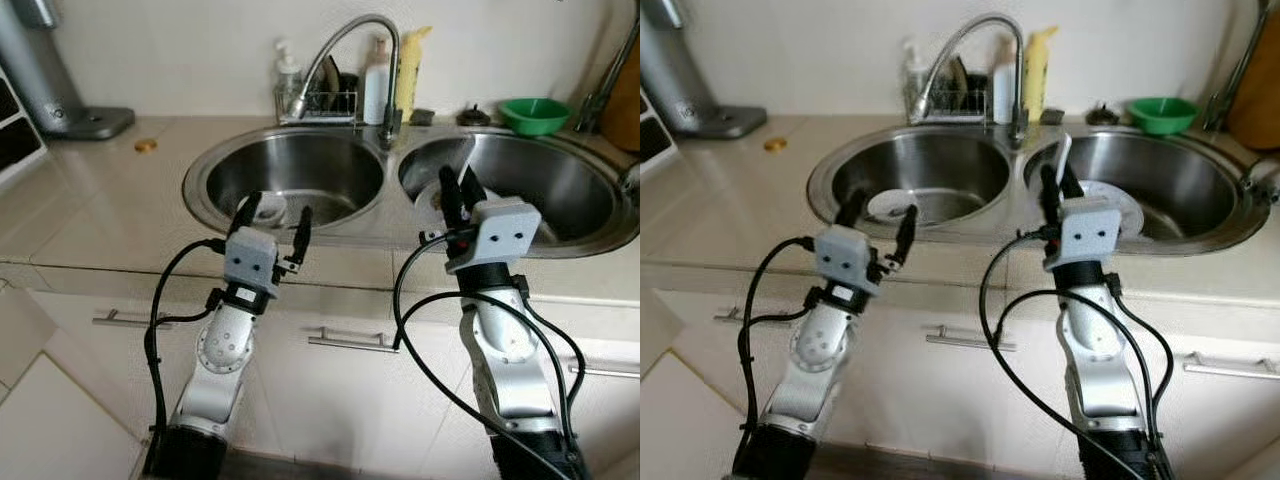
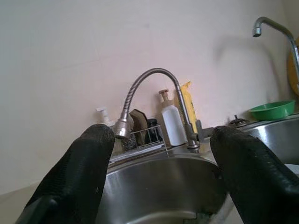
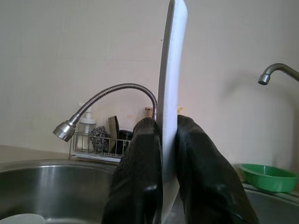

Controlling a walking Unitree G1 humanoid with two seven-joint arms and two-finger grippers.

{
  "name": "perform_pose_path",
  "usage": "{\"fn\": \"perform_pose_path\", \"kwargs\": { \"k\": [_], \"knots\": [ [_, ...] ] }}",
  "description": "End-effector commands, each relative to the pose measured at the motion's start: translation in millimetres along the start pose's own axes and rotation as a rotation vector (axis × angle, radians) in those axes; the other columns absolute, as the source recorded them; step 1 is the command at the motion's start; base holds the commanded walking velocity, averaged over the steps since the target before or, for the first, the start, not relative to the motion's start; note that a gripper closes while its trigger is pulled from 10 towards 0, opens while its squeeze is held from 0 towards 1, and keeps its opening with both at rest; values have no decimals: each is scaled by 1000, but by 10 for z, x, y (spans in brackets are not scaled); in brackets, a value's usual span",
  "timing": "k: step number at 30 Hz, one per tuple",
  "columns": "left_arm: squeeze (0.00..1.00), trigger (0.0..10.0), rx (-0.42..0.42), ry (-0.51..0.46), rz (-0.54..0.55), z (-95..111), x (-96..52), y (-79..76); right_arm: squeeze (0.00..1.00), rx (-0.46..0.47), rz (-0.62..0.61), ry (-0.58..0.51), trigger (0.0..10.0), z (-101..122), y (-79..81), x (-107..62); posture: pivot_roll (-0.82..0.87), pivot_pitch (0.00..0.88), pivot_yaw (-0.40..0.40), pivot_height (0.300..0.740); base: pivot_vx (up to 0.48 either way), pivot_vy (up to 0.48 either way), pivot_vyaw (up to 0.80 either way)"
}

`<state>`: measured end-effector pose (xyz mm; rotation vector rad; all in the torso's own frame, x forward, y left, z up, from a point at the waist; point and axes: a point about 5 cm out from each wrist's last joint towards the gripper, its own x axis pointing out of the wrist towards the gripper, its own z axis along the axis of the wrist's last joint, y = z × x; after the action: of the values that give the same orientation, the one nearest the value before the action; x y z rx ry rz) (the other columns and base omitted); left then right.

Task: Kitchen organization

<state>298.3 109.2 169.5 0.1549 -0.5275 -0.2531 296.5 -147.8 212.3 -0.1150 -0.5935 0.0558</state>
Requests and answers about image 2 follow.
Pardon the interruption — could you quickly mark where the brown scouring sponge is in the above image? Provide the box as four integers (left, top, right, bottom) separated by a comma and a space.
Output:
129, 109, 149, 147

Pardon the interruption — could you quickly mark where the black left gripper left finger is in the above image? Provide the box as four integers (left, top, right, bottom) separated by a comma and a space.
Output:
14, 124, 116, 224

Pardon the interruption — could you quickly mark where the steel wire sponge rack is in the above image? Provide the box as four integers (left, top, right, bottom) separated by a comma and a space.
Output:
112, 125, 169, 159

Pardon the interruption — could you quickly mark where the chrome gooseneck faucet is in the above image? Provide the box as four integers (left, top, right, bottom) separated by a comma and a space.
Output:
251, 16, 299, 77

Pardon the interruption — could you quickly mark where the yellow plastic package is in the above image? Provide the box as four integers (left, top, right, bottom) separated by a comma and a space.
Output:
179, 81, 199, 133

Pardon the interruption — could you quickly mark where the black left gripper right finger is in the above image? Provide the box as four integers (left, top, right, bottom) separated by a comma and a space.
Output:
209, 126, 299, 224

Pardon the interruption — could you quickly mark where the flexible steel spray faucet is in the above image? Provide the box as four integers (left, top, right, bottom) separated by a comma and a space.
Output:
114, 67, 214, 150

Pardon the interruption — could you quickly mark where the small white pump dispenser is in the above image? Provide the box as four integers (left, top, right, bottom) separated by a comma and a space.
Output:
95, 107, 115, 128

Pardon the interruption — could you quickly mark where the stainless steel sink basin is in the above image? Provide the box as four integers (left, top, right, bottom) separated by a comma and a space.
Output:
95, 149, 236, 224

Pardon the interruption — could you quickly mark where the small black jar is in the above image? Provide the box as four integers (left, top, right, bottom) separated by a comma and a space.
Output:
145, 118, 164, 144

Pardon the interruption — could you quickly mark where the large stainless steel basin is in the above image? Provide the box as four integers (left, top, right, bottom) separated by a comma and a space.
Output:
238, 115, 299, 168

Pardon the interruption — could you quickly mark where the grey steel wool ball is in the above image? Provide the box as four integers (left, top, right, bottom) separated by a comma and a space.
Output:
120, 134, 137, 150

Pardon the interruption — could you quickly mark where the metal sink strainer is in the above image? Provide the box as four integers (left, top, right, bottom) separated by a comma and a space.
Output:
228, 114, 248, 128

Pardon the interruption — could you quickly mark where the white pump bottle beige cap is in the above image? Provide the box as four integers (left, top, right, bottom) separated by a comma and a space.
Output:
158, 88, 187, 147

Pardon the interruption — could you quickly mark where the round yellow board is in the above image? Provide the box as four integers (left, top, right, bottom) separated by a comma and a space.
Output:
286, 35, 299, 98

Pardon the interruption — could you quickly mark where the green plastic bowl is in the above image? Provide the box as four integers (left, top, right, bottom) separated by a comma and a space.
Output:
250, 99, 296, 121

